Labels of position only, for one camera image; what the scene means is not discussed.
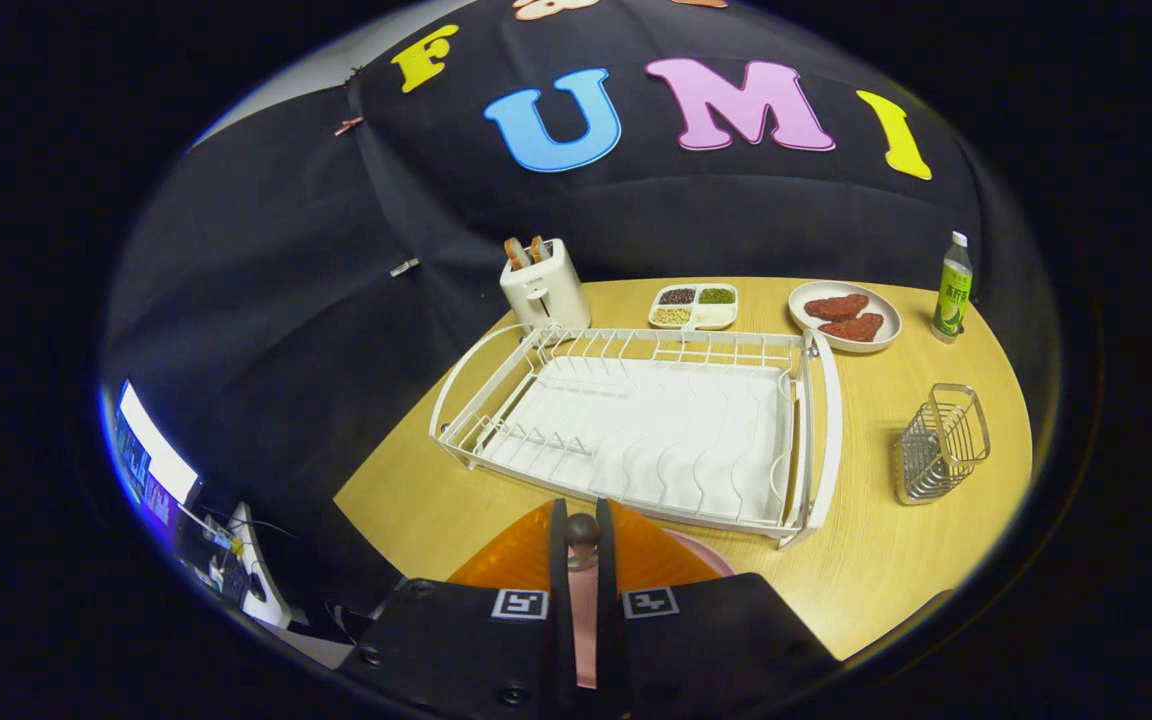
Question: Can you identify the computer monitor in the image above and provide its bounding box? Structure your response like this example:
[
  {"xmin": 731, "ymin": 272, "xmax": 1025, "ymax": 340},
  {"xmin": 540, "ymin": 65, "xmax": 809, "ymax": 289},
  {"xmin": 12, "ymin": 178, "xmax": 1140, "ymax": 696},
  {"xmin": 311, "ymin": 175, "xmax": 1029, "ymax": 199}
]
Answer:
[{"xmin": 111, "ymin": 378, "xmax": 205, "ymax": 521}]

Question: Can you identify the white wire dish rack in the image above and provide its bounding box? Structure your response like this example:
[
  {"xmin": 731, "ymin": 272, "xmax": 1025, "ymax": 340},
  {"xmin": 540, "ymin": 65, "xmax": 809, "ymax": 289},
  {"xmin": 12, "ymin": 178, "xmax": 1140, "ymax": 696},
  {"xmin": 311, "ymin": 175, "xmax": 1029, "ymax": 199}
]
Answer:
[{"xmin": 428, "ymin": 322, "xmax": 845, "ymax": 551}]

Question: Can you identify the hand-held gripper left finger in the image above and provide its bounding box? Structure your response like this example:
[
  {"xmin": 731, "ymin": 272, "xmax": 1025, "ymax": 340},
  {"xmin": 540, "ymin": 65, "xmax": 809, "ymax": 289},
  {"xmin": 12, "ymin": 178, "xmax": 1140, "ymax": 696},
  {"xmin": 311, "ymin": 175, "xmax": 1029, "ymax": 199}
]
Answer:
[{"xmin": 339, "ymin": 497, "xmax": 577, "ymax": 720}]

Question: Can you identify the white toaster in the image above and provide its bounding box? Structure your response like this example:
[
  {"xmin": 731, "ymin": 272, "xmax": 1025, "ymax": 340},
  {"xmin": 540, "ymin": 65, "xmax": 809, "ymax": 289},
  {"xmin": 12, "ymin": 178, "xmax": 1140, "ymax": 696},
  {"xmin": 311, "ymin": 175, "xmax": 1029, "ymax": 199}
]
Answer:
[{"xmin": 499, "ymin": 238, "xmax": 593, "ymax": 331}]

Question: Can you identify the red meat patty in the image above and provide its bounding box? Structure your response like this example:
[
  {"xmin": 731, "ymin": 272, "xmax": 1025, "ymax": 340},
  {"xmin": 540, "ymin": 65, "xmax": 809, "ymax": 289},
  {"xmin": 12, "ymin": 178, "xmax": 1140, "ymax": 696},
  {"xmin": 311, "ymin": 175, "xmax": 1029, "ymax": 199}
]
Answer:
[
  {"xmin": 804, "ymin": 293, "xmax": 870, "ymax": 322},
  {"xmin": 818, "ymin": 313, "xmax": 885, "ymax": 343}
]

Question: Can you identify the metal spoon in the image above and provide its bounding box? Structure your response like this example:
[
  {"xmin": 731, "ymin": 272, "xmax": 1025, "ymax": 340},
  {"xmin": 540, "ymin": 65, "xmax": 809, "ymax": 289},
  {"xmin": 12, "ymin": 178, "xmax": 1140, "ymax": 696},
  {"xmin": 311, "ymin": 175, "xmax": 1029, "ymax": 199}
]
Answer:
[{"xmin": 562, "ymin": 512, "xmax": 603, "ymax": 691}]

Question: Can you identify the green drink bottle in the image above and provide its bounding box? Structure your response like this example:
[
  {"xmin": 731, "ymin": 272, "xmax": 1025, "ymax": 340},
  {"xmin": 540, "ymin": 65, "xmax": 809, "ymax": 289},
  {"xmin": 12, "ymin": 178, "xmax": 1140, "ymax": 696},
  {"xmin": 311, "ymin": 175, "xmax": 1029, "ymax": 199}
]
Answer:
[{"xmin": 930, "ymin": 231, "xmax": 975, "ymax": 345}]

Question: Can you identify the metal wire basket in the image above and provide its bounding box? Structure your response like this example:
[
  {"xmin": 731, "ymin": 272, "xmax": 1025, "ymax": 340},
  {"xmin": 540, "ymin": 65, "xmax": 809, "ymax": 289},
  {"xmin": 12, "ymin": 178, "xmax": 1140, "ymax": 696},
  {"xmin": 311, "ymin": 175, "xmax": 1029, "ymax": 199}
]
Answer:
[{"xmin": 896, "ymin": 383, "xmax": 992, "ymax": 506}]

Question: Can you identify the beige round plate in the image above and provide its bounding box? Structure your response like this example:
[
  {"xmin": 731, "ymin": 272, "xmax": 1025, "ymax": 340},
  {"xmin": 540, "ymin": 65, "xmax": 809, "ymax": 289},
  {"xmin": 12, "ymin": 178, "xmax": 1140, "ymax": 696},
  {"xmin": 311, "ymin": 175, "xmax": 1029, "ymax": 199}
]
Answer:
[{"xmin": 788, "ymin": 281, "xmax": 903, "ymax": 354}]

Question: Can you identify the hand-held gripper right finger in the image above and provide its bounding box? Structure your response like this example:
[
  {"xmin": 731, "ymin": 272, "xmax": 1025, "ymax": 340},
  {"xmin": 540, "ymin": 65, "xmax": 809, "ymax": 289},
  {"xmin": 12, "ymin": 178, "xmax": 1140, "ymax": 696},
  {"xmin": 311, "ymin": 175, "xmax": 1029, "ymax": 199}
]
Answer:
[{"xmin": 594, "ymin": 497, "xmax": 843, "ymax": 720}]

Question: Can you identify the white sectioned bean tray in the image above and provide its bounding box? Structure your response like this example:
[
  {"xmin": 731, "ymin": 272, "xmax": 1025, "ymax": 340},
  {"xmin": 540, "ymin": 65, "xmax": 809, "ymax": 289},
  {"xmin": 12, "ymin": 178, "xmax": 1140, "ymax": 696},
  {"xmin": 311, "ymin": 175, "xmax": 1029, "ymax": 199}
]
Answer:
[{"xmin": 647, "ymin": 283, "xmax": 740, "ymax": 332}]

